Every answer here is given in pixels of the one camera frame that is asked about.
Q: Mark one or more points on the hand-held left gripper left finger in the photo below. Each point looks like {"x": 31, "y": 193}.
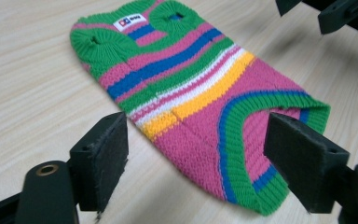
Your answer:
{"x": 101, "y": 161}

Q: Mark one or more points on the striped knitted pet sweater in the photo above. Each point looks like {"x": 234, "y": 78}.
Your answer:
{"x": 195, "y": 102}

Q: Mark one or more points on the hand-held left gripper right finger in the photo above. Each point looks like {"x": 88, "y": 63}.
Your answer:
{"x": 304, "y": 161}

